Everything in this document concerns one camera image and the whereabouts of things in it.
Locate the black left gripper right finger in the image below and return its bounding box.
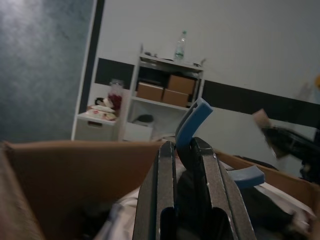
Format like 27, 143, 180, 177
192, 136, 256, 240

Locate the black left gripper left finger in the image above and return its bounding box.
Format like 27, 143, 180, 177
131, 140, 177, 240

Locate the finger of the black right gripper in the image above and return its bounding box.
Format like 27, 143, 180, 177
262, 124, 297, 160

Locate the brown cardboard scrap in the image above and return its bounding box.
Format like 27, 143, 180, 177
251, 108, 273, 129

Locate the white storage bin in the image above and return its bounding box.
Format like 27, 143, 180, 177
124, 121, 154, 142

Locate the dark rounded object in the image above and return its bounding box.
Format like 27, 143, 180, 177
134, 114, 154, 124

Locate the white drawer cabinet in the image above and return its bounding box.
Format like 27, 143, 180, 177
70, 111, 119, 142

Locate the white open shelf unit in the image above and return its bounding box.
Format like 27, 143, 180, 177
121, 44, 206, 143

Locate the floral white cushion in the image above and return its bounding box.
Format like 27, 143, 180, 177
86, 104, 118, 120

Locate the brown cardboard storage box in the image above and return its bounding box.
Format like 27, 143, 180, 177
166, 74, 196, 95
136, 81, 165, 103
161, 88, 190, 108

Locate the glass jar with red contents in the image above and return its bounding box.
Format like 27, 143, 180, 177
107, 78, 125, 111

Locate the black and white soft item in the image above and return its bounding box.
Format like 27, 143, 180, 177
93, 96, 111, 107

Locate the clear plastic water bottle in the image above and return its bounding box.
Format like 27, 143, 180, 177
173, 30, 189, 62

